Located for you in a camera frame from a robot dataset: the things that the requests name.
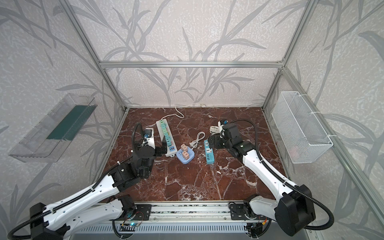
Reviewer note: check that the clear plastic wall tray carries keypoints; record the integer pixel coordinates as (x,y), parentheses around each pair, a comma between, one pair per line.
(50,138)

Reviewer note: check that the aluminium front rail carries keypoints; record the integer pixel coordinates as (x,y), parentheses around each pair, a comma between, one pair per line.
(183,212)

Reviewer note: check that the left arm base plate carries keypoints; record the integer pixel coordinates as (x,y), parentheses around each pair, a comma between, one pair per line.
(141,213)

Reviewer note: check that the pink plug cube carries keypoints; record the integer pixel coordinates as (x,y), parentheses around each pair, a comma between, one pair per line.
(184,147)
(185,155)

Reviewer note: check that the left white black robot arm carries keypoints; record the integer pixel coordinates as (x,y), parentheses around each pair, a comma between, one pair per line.
(59,220)

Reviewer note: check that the long white pastel power strip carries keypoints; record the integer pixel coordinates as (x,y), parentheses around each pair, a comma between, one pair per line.
(171,150)

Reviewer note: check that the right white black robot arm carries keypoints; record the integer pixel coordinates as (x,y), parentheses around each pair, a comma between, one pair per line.
(293,206)

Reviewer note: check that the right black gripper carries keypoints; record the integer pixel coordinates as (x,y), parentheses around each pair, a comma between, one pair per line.
(216,141)

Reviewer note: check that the teal power strip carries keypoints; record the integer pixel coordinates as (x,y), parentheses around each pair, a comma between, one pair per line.
(209,153)

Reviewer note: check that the white wire mesh basket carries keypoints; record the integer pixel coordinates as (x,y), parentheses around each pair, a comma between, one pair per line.
(303,135)

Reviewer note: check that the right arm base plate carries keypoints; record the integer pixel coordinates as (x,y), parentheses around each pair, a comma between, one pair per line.
(243,211)

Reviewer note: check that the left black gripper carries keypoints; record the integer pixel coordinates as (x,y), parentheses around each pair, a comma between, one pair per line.
(160,149)

